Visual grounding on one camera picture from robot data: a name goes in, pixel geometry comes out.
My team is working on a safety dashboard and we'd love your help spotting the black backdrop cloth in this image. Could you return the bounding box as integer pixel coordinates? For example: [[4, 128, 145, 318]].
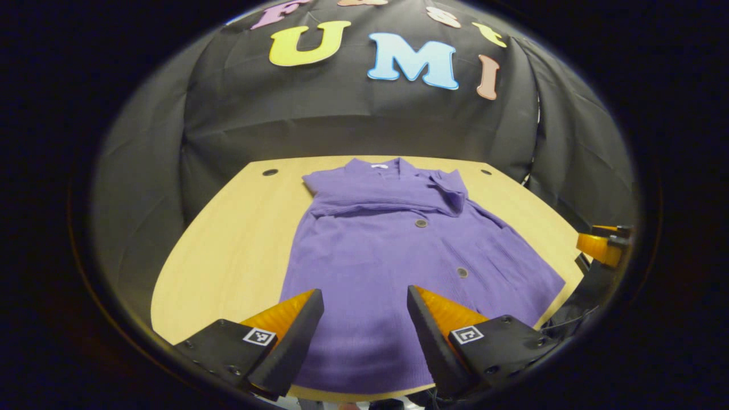
[[91, 0, 638, 331]]

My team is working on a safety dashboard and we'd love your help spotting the purple knit cardigan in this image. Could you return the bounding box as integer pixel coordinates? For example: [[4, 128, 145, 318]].
[[279, 158, 566, 395]]

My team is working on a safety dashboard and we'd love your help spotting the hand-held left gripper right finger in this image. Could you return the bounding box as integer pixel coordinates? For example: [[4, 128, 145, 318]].
[[406, 285, 562, 399]]

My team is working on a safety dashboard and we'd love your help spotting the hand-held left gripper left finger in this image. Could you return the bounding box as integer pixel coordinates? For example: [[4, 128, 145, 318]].
[[174, 289, 325, 399]]

